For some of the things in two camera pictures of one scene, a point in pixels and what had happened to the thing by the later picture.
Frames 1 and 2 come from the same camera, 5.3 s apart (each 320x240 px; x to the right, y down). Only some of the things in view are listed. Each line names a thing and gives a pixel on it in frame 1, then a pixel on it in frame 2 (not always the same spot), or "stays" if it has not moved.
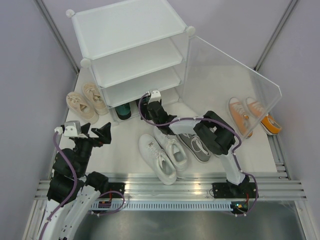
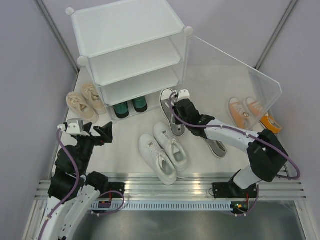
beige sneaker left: x=81 y=106 stays
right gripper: x=160 y=102 → x=176 y=111
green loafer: x=123 y=111 stays
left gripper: x=104 y=133 stays
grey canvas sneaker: x=196 y=146 → x=164 y=95
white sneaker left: x=162 y=167 stays
